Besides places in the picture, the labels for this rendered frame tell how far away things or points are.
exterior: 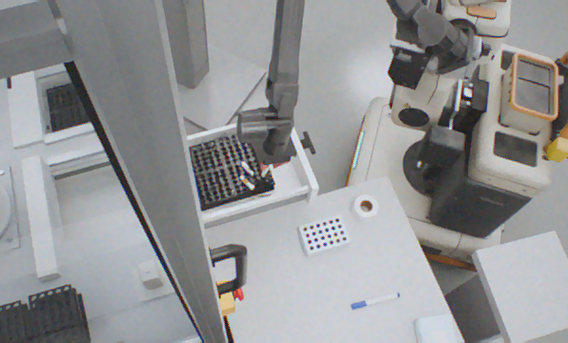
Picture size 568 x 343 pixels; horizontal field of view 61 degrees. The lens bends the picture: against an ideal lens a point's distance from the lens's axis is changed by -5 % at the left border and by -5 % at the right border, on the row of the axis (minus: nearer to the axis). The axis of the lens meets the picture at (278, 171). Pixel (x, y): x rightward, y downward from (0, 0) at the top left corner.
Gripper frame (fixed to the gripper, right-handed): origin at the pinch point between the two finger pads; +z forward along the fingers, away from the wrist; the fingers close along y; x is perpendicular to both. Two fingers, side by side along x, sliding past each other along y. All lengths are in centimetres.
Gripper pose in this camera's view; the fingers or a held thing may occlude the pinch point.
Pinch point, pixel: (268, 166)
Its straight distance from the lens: 132.4
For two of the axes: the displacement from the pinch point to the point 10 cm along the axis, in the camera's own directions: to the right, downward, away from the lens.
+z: -1.8, 5.1, 8.4
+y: -9.4, 1.7, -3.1
